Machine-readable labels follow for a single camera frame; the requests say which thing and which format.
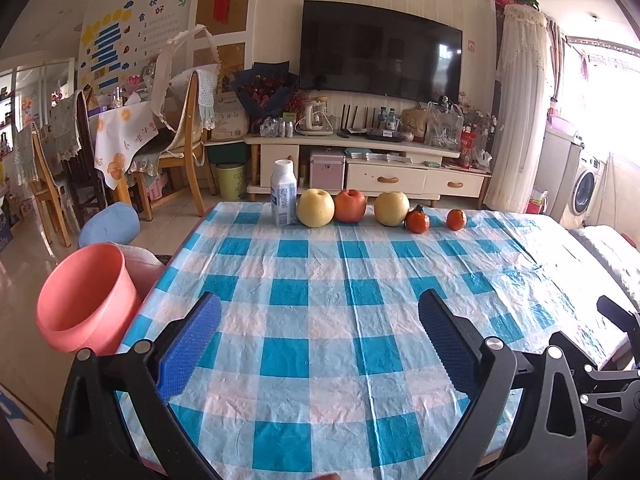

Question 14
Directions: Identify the dark green box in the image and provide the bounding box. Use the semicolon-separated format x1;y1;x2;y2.
205;141;248;166

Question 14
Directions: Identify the yellow pear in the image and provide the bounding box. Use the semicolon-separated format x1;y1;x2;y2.
297;188;336;228
374;191;411;227

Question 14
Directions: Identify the white fabric cushion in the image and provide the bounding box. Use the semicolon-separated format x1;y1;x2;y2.
117;245;168;301

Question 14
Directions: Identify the red apple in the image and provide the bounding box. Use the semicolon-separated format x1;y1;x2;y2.
333;189;367;224

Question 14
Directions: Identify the dark wooden chair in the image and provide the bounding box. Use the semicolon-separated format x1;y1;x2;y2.
60;89;108;228

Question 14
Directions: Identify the clear plastic tote bag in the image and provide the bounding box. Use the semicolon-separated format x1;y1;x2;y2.
425;101;466;150

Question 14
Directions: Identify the pink plastic bucket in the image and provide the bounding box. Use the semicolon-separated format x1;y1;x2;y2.
36;242;141;356

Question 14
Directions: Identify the cream TV cabinet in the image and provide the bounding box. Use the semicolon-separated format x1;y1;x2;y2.
245;132;493;201

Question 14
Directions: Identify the red persimmon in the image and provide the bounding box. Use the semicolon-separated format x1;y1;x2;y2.
404;205;431;234

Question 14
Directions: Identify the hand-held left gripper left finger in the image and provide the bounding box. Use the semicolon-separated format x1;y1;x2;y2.
54;291;223;480

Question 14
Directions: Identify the glass electric kettle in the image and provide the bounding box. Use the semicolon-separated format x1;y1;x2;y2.
295;100;335;136

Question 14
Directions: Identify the lace covered air conditioner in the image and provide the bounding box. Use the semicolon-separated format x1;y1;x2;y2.
485;5;551;216

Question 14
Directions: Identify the blue padded stool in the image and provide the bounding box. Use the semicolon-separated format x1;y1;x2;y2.
78;202;141;248

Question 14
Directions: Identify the grey lace chair cover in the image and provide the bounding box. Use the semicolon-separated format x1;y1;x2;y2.
47;91;83;161

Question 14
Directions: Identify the wall chart poster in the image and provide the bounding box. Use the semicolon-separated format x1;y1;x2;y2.
77;0;193;96

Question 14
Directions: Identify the white plastic bottle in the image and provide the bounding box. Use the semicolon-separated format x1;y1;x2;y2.
270;159;299;227

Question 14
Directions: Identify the dark wrapped flower bouquet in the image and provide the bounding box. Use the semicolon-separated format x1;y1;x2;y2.
231;61;301;128

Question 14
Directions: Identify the green waste bin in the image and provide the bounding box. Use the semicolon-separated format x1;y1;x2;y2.
215;162;247;201

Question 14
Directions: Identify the black television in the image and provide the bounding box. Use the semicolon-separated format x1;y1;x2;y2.
299;0;463;105

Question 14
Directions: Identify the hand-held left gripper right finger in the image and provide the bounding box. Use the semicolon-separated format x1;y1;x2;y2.
417;287;588;480

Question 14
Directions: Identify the white sack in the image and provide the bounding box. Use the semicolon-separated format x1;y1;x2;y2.
212;92;249;142

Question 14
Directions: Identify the orange print tablecloth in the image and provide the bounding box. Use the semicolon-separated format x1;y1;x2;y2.
94;102;161;181

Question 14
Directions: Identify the pink metal case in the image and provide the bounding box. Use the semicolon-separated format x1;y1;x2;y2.
309;150;347;192

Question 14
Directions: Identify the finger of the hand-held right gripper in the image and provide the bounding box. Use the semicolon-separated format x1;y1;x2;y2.
597;295;640;335
549;332;640;411

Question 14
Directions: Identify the white washing machine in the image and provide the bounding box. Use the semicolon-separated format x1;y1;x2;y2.
560;152;608;231

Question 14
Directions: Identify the black router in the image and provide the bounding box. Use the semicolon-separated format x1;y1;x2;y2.
337;104;376;138

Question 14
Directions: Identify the brown paper bag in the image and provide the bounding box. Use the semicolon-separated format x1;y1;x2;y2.
401;106;433;143

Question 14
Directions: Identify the group of small glass bottles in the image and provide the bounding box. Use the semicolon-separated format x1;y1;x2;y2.
260;116;296;138

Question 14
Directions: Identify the light wooden chair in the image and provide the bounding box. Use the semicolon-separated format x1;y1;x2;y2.
15;122;73;248

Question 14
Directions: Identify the wooden chair with knit cover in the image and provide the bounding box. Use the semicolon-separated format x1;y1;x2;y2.
157;69;221;217

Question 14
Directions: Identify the blue white checkered tablecloth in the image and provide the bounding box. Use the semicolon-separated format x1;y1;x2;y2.
115;201;633;480

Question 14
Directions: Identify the white lace food cover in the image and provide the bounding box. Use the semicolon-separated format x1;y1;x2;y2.
150;24;221;131

